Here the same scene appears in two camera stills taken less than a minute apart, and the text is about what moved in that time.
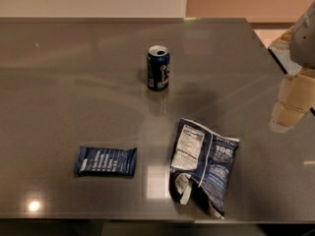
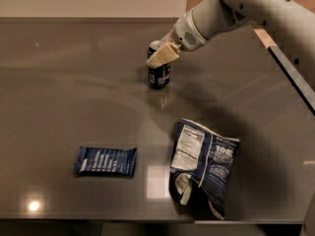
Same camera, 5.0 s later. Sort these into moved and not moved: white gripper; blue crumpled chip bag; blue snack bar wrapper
Moved: white gripper
Not moved: blue snack bar wrapper; blue crumpled chip bag
